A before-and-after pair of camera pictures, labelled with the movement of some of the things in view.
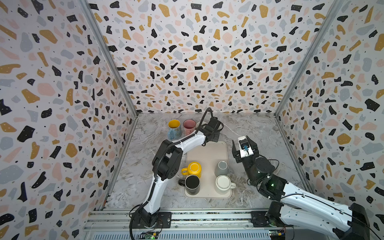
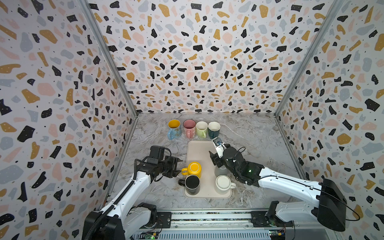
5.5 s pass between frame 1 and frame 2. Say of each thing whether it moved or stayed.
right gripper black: moved
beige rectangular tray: stayed
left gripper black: moved
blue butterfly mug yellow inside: stayed
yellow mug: stayed
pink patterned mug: stayed
